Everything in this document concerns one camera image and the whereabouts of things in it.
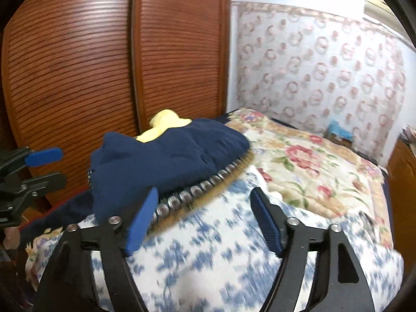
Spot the small brown box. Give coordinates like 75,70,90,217
327,135,353,149

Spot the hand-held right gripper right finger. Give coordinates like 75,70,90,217
250,187,376,312

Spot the circle-print sheer curtain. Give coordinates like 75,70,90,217
234,2,407,166

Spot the blue floral bed sheet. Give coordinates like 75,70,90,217
24,166,405,312

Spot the wooden cabinet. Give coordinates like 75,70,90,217
387,135,416,244

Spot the beige air conditioner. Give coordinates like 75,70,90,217
361,0,399,25

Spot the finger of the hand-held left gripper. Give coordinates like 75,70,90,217
13,147,63,170
15,173,67,200

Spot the floral blanket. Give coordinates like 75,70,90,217
224,107,395,251

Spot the wooden slatted wardrobe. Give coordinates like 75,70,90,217
0,0,233,215

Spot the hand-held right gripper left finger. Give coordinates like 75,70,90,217
32,187,160,312

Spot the dark circle-patterned cloth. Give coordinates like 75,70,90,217
88,154,252,231

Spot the navy printed t-shirt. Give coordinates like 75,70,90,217
19,118,251,248

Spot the blue plastic bag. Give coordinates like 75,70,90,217
327,120,355,140

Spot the yellow plush toy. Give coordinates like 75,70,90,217
136,109,192,144

